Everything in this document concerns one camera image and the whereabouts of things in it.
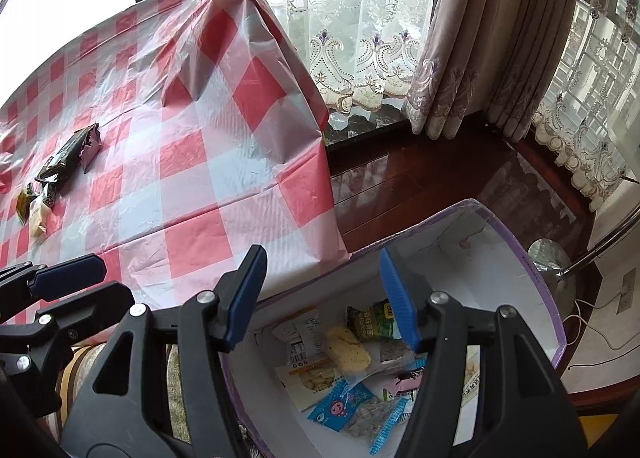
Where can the black pink-ended snack bar packet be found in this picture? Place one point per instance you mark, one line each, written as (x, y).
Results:
(67, 155)
(47, 193)

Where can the cream packet yellow print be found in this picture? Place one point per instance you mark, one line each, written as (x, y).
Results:
(470, 385)

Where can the white barcode snack packet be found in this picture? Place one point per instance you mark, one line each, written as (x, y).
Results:
(300, 345)

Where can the scalloped lace window curtain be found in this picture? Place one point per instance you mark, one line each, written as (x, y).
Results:
(585, 137)

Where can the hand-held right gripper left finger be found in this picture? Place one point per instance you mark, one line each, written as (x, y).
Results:
(242, 303)

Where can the pale yellow cake packet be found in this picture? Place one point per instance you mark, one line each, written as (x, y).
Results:
(347, 350)

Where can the chrome floor stand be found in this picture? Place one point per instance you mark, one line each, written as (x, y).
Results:
(547, 258)

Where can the pink horse print packet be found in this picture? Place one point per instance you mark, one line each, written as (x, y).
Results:
(402, 380)

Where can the olive yellow snack packet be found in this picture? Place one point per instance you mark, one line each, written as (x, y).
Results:
(24, 203)

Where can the clear round pastry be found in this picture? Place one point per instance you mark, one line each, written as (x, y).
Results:
(37, 223)

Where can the blue-edged clear seed packet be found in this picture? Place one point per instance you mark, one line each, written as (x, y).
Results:
(372, 420)

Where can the blue cartoon snack packet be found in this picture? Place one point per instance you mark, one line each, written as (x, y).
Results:
(340, 405)

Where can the dark wooden window bench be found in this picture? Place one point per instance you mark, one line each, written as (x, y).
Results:
(450, 177)

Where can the cream nut snack packet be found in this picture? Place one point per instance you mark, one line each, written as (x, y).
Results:
(310, 380)

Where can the striped beige seat cushion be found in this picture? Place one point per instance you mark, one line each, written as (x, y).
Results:
(82, 363)

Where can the white lace curtain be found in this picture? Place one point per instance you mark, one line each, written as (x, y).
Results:
(350, 12)

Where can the white cardboard box purple rim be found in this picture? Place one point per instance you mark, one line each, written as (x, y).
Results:
(500, 258)

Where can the green snack packet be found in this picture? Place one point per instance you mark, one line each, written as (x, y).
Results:
(372, 323)

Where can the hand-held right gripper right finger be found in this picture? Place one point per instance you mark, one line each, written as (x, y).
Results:
(400, 308)

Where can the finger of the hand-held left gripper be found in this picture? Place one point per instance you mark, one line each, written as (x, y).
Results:
(70, 275)
(90, 310)

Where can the small blue-edged seed packet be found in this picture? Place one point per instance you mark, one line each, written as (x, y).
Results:
(392, 353)

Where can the beige embroidered drape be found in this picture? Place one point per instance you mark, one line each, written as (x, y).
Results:
(480, 37)

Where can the red checkered tablecloth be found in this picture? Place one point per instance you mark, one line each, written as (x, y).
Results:
(200, 162)

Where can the wall outlet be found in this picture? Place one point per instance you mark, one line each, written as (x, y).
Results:
(627, 290)

